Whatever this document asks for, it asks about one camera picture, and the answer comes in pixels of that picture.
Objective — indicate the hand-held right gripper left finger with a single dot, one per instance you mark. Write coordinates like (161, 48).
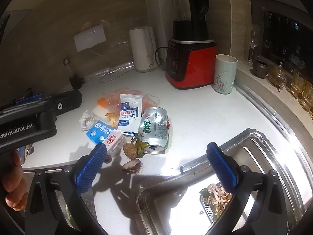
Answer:
(89, 170)

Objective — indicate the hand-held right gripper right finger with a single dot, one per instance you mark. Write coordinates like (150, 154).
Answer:
(222, 167)

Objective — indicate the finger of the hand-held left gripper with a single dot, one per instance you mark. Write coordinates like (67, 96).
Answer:
(30, 99)

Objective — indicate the blue and white milk carton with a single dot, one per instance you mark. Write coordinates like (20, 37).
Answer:
(100, 132)

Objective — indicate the purple fruit peel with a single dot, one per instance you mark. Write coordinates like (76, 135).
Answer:
(132, 166)

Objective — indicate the brown nut shell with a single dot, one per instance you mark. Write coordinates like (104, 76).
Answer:
(129, 149)

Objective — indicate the white tissue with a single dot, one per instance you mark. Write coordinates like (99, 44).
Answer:
(87, 121)

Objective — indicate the green leaves with stem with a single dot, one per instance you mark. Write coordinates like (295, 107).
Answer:
(141, 149)

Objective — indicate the white alcohol wipe packet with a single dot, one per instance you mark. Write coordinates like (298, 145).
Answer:
(132, 101)
(124, 124)

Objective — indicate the white foam piece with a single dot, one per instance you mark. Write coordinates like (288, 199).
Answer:
(101, 113)

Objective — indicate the crushed silver and green can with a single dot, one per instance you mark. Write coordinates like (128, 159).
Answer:
(154, 127)

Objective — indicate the translucent orange plastic bag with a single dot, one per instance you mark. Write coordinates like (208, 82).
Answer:
(149, 100)

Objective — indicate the person's left hand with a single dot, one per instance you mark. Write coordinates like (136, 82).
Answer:
(13, 183)

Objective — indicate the food scraps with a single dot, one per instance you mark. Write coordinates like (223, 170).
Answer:
(217, 198)

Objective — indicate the stainless steel sink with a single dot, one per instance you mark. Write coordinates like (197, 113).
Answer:
(256, 151)

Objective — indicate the pale ceramic cup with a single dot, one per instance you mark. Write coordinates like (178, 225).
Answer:
(225, 76)

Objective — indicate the clear glass teapot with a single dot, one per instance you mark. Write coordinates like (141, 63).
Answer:
(277, 77)

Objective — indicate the amber glass cup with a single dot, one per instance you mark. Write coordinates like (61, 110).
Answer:
(307, 98)
(297, 85)

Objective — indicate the red and black blender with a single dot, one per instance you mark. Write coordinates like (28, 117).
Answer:
(190, 61)

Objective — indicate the white electric kettle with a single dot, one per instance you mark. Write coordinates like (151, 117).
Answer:
(141, 49)

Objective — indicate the clear wine glass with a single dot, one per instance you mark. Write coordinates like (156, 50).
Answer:
(254, 35)

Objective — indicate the white wall socket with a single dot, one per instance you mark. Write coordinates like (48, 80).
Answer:
(90, 38)

